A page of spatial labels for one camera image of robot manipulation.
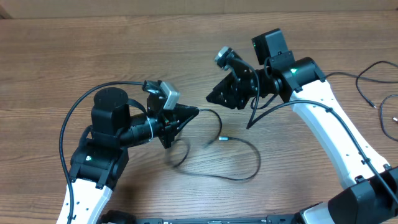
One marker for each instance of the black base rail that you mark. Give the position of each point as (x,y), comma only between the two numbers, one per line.
(119,217)

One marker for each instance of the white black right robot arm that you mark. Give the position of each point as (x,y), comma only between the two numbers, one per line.
(368,181)

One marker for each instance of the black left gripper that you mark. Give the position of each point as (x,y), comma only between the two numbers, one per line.
(181,115)

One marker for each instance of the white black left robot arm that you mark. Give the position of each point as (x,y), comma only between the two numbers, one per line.
(118,123)

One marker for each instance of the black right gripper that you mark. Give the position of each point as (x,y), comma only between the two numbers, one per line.
(230,87)

